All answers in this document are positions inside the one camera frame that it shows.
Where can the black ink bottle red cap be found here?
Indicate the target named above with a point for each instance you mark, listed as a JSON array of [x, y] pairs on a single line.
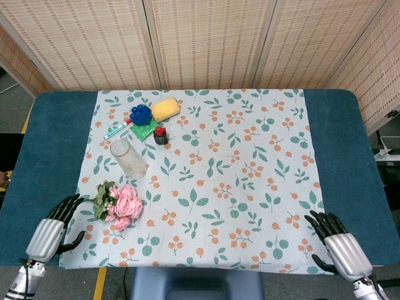
[[161, 136]]

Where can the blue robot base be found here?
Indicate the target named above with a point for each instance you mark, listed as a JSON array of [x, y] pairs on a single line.
[[197, 284]]

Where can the transparent textured glass vase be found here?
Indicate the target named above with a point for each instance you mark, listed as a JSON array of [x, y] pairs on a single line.
[[129, 161]]

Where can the floral print white tablecloth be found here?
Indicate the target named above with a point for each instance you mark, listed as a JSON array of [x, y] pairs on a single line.
[[218, 187]]

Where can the woven bamboo screen panel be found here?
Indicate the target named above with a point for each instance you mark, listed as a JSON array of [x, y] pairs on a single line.
[[315, 43], [375, 72], [209, 43], [84, 43], [22, 65]]

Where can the white power strip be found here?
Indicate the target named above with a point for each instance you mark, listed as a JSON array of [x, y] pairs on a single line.
[[383, 153]]

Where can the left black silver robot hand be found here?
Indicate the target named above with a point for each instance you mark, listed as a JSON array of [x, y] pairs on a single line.
[[47, 237]]

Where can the pink artificial flower bouquet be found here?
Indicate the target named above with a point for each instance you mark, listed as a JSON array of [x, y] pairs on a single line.
[[126, 203]]

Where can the teal fabric table cover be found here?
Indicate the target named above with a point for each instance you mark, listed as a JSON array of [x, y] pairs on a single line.
[[56, 140]]

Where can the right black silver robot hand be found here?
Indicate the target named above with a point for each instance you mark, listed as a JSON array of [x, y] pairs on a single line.
[[347, 253]]

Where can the black screen hinge bracket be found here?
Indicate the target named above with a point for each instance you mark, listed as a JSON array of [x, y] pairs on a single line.
[[393, 114]]

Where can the yellow sponge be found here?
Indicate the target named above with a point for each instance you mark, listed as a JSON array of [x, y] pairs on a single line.
[[165, 109]]

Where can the blue paw-shaped plastic toy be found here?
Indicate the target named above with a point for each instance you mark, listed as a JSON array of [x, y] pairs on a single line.
[[140, 115]]

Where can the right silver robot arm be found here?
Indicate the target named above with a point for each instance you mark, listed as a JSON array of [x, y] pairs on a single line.
[[368, 289]]

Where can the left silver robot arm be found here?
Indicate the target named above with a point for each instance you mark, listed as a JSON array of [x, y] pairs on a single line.
[[23, 281]]

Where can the green flat packet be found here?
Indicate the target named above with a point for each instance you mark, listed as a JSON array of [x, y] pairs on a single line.
[[145, 130]]

